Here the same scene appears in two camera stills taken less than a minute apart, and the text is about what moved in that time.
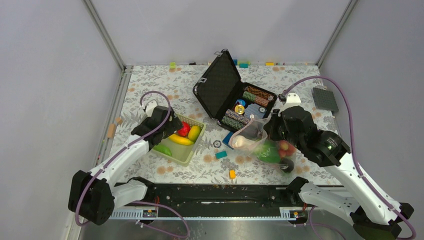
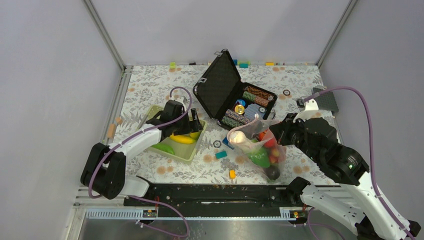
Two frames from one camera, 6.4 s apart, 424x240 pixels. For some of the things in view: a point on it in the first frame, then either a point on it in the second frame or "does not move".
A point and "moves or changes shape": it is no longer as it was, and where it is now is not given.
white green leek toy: (268, 151) moves or changes shape
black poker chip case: (227, 98) does not move
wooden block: (111, 131) does not move
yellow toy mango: (194, 133) does not move
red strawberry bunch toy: (286, 149) to (274, 158)
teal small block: (221, 154) does not move
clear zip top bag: (251, 135) moves or changes shape
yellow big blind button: (239, 109) does not move
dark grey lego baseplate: (325, 100) does not move
